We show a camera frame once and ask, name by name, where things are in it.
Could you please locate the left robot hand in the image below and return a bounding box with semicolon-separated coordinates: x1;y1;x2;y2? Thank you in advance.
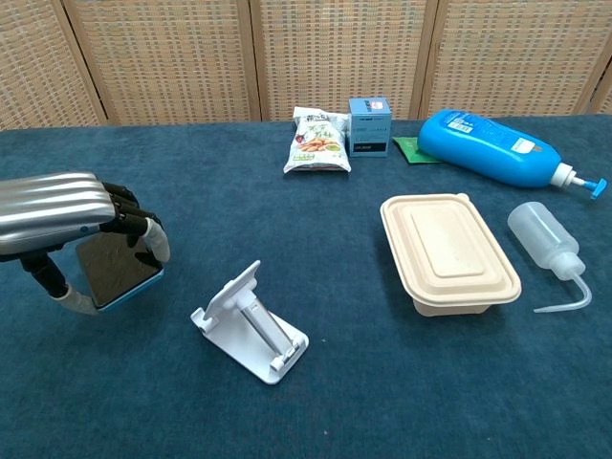
0;171;172;317

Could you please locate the blue pump detergent bottle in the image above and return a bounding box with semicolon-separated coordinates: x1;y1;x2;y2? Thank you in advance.
417;108;608;201

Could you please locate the woven bamboo folding screen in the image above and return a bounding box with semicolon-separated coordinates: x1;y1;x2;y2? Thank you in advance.
0;0;612;132

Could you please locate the beige lidded lunch box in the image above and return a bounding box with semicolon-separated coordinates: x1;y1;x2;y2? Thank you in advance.
380;192;523;317

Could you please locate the clear squeeze wash bottle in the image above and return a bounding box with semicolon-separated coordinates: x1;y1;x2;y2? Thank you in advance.
507;201;594;315

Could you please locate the small blue cardboard box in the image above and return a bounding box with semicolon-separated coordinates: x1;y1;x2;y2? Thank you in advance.
347;97;393;159

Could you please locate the white snack bag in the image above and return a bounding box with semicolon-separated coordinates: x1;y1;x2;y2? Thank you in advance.
282;105;353;175

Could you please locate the dark blue table mat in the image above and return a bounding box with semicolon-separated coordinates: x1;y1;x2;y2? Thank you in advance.
0;113;612;459

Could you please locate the white phone stand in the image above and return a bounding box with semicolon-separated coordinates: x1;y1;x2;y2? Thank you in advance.
189;259;310;386

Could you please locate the black smartphone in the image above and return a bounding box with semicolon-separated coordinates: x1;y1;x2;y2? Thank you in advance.
74;229;165;315

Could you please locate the green flat packet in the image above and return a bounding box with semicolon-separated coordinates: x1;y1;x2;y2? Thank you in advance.
391;135;446;165

